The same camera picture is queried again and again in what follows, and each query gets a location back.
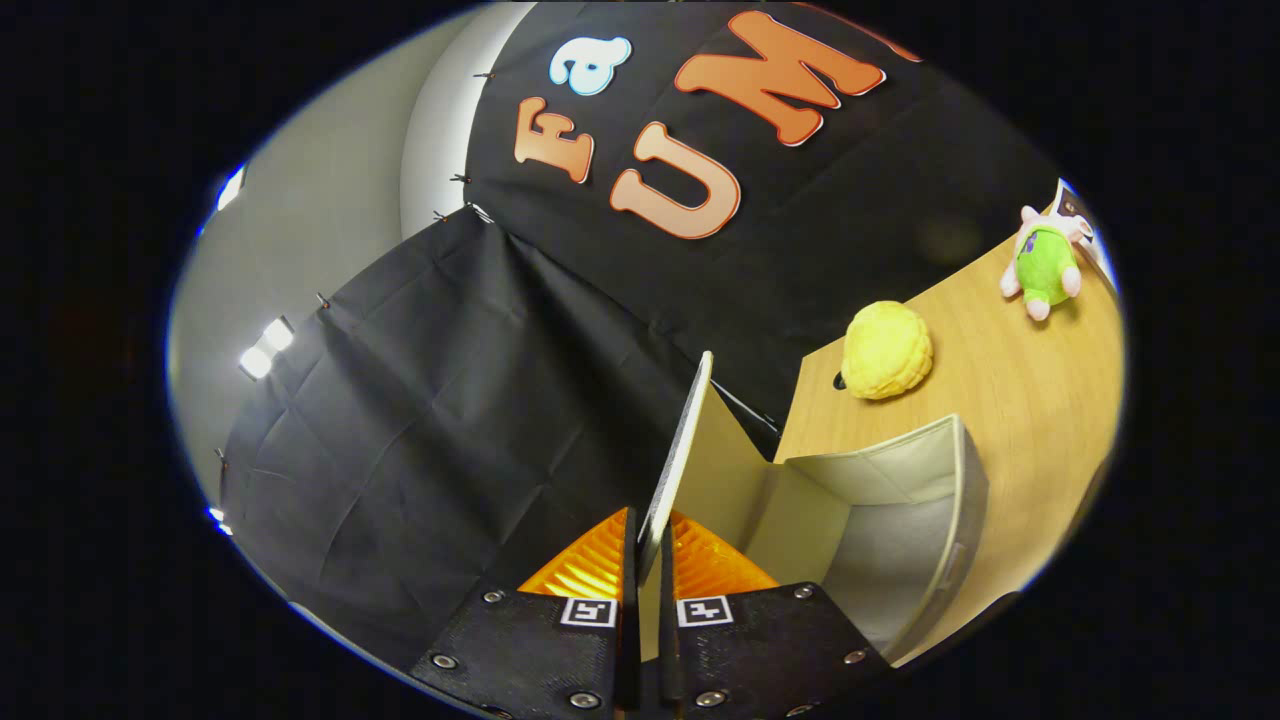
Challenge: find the green and pink plush toy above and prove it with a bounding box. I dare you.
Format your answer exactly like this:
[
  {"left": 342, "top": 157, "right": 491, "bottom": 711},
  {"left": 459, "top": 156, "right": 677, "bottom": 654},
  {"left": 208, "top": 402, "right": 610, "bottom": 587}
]
[{"left": 1000, "top": 205, "right": 1086, "bottom": 323}]

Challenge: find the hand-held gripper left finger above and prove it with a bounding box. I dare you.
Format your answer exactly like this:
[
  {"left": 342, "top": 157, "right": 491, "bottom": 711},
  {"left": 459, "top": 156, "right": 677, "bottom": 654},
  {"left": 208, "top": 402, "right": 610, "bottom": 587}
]
[{"left": 410, "top": 507, "right": 641, "bottom": 716}]

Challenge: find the yellow round plush toy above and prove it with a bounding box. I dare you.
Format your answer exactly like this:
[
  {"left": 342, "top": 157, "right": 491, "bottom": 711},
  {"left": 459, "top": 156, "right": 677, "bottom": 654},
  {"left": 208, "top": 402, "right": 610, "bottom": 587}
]
[{"left": 840, "top": 300, "right": 934, "bottom": 401}]

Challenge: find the white book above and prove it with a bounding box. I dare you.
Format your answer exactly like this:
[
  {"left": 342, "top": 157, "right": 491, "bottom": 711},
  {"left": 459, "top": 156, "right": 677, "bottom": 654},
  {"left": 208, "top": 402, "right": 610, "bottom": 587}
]
[{"left": 1050, "top": 178, "right": 1116, "bottom": 291}]

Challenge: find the beige fabric storage box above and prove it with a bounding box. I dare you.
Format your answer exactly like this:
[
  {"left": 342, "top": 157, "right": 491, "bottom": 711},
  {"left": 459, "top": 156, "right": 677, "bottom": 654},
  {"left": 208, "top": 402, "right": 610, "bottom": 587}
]
[{"left": 637, "top": 350, "right": 991, "bottom": 669}]

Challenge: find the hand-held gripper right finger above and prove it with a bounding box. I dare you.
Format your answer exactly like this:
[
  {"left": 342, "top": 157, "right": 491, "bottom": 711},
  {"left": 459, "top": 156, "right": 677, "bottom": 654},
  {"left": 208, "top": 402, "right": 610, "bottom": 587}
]
[{"left": 655, "top": 510, "right": 896, "bottom": 716}]

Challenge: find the small ceiling light panel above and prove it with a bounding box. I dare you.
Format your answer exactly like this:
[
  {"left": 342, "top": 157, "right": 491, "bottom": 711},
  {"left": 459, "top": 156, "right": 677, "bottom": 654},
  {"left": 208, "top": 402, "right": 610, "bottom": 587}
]
[{"left": 238, "top": 318, "right": 296, "bottom": 381}]

